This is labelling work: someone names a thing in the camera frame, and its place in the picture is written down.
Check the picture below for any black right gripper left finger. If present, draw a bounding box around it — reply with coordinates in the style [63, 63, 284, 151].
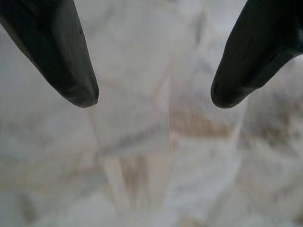
[0, 0, 99, 108]

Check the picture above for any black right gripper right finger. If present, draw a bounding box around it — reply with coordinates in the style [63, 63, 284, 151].
[210, 0, 303, 109]

